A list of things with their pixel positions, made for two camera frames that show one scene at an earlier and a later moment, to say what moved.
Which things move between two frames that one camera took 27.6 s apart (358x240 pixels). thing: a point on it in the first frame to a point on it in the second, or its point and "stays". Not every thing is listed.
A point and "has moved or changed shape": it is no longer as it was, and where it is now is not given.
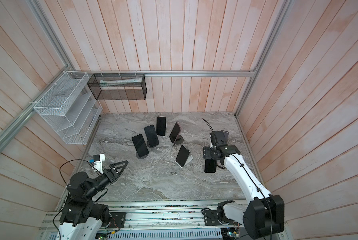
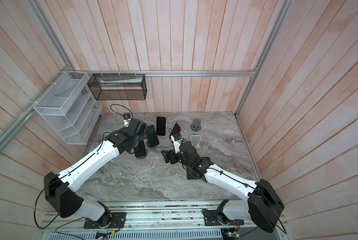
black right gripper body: x=209 y=152 to x=179 y=157
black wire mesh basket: x=118 y=86 stays
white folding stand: x=190 y=158 has moved or changed shape
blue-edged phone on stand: x=152 y=138 stays
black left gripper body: x=107 y=176 to x=141 y=137
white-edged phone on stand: x=161 y=125 stays
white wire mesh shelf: x=70 y=108 stays
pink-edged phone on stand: x=175 y=132 stays
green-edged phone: x=140 y=145 stays
